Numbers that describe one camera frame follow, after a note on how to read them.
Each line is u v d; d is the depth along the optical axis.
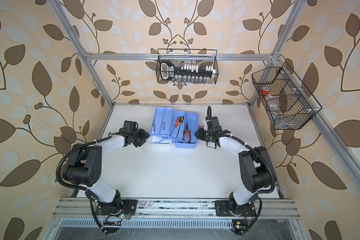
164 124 0.94
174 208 0.75
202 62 0.94
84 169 0.47
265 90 0.81
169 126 0.91
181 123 0.99
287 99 0.76
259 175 0.46
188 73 0.84
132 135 0.79
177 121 0.99
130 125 0.77
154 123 0.96
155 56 0.90
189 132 1.02
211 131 0.72
